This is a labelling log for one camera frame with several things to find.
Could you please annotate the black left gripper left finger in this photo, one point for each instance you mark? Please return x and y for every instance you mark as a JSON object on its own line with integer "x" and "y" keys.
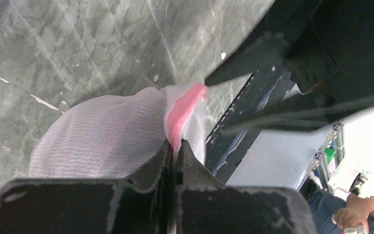
{"x": 136, "y": 204}

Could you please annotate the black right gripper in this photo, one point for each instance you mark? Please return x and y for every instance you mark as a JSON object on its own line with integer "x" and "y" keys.
{"x": 333, "y": 55}

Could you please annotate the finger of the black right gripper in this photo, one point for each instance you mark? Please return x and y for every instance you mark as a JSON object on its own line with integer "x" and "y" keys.
{"x": 265, "y": 49}

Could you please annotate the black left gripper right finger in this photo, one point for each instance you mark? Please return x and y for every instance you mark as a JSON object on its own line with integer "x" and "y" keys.
{"x": 203, "y": 205}

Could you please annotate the white mesh pink-zip laundry bag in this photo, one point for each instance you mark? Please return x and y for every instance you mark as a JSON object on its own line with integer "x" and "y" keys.
{"x": 112, "y": 136}

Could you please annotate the person's hand in background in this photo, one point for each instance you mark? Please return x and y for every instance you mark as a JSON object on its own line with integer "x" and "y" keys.
{"x": 352, "y": 218}

